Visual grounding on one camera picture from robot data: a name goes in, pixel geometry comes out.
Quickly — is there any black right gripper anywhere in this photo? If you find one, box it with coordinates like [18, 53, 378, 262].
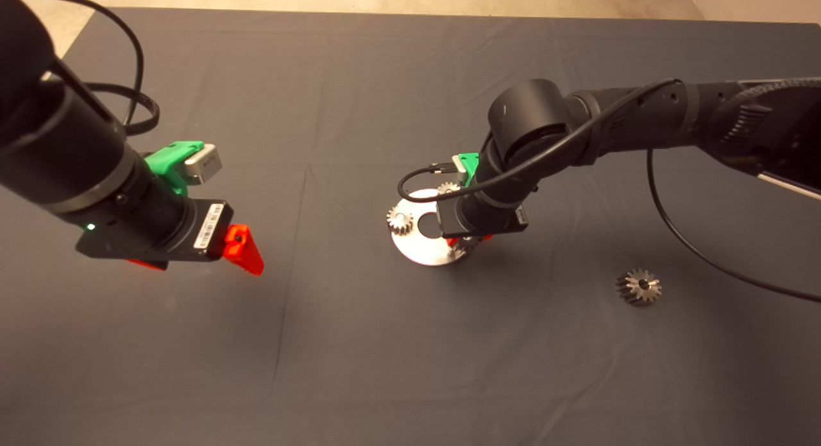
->
[436, 199, 530, 248]

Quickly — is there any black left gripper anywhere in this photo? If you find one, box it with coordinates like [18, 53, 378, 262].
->
[76, 199, 266, 277]

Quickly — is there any large steel gear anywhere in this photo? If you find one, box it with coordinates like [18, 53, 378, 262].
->
[616, 269, 663, 307]

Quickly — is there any round metal plate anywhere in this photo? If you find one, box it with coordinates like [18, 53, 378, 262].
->
[391, 188, 472, 267]

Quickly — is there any dark grey table cloth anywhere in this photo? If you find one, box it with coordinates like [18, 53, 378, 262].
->
[0, 8, 821, 446]

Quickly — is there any green right camera mount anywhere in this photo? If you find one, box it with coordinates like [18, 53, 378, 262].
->
[459, 152, 480, 187]

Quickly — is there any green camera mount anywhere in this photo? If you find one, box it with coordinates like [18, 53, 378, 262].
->
[459, 152, 480, 187]
[144, 141, 206, 196]

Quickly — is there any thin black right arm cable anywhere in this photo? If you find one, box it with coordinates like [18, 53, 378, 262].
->
[397, 80, 821, 304]

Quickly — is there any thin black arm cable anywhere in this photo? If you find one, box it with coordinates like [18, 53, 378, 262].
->
[397, 80, 821, 304]
[3, 0, 145, 126]

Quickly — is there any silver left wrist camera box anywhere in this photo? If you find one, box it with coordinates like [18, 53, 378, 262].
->
[183, 144, 223, 184]

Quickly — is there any green left camera mount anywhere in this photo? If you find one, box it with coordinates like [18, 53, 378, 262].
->
[144, 141, 206, 196]

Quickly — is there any thick braided black cable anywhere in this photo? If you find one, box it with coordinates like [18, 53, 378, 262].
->
[83, 82, 160, 137]

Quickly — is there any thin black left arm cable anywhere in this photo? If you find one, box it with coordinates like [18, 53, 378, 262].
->
[3, 0, 145, 126]

